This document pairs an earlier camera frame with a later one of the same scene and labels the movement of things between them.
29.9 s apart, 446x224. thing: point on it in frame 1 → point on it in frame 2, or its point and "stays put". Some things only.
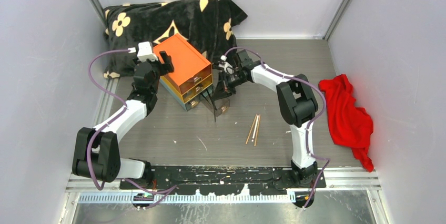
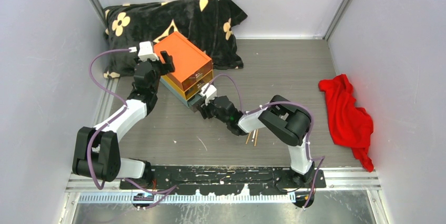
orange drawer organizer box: [192, 72] stays put
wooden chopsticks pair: [257, 130] stays put
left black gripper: [168, 68] stays put
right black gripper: [223, 89] → [206, 113]
